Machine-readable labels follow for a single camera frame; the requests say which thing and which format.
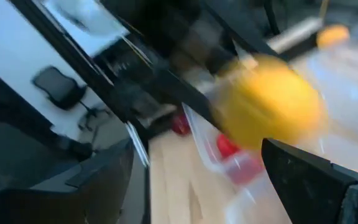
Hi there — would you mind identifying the clear plastic container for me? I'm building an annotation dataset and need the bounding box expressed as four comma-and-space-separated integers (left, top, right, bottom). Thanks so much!
181, 102, 295, 224
290, 43, 358, 180

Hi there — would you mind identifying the yellow lemon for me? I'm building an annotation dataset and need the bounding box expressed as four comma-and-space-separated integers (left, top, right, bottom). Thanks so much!
214, 54, 324, 150

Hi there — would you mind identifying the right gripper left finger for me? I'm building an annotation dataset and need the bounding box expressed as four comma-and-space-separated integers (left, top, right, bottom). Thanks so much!
0, 138, 135, 224

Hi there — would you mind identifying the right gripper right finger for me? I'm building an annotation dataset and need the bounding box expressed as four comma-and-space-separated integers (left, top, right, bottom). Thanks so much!
261, 138, 358, 224

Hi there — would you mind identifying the orange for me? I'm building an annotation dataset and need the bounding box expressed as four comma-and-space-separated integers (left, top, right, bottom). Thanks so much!
316, 24, 351, 49

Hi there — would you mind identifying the silver frame bracket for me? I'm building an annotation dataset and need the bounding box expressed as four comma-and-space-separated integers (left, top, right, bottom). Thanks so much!
124, 120, 151, 167

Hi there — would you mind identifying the red apple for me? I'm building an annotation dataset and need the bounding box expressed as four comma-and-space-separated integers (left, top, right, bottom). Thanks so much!
171, 113, 192, 136

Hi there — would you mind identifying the yellow rod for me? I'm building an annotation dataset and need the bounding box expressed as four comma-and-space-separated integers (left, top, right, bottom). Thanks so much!
319, 0, 329, 20

